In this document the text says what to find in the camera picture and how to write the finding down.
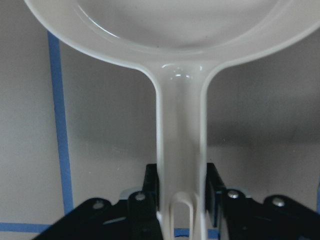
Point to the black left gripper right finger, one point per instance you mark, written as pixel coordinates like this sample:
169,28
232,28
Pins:
239,217

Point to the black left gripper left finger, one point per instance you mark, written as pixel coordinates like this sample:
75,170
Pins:
133,218

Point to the beige plastic dustpan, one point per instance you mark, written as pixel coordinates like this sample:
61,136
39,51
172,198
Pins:
180,45

